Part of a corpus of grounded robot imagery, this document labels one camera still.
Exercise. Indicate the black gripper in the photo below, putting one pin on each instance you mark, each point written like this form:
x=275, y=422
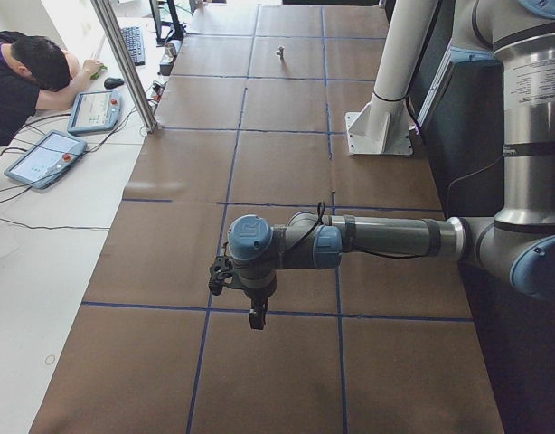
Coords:
x=258, y=297

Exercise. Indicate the black keyboard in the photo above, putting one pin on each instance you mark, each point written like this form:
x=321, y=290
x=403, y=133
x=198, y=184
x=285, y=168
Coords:
x=133, y=39

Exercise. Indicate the far blue teach pendant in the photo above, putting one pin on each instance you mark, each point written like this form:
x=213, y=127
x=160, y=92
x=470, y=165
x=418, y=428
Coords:
x=94, y=112

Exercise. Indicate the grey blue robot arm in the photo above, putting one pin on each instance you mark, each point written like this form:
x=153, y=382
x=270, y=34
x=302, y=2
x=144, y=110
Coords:
x=516, y=245

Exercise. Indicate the black monitor stand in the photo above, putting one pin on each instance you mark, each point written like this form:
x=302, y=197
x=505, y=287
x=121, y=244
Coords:
x=168, y=27

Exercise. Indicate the person in black shirt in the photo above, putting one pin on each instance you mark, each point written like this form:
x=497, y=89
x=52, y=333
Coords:
x=37, y=74

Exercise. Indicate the black computer mouse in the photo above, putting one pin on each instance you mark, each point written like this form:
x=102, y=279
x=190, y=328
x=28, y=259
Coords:
x=111, y=83

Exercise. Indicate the near blue teach pendant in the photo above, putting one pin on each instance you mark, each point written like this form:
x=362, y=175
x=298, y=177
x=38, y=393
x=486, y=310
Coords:
x=47, y=161

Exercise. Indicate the blue teach pendant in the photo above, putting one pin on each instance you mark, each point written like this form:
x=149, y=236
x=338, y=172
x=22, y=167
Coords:
x=94, y=112
x=47, y=161

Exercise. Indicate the white camera mast with base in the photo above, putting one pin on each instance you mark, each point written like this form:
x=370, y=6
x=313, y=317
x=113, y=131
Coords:
x=382, y=126

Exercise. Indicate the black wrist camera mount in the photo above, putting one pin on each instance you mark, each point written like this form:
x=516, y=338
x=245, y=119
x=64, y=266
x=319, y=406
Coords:
x=221, y=275

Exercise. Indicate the aluminium frame post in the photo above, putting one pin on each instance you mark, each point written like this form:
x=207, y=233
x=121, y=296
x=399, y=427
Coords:
x=110, y=25

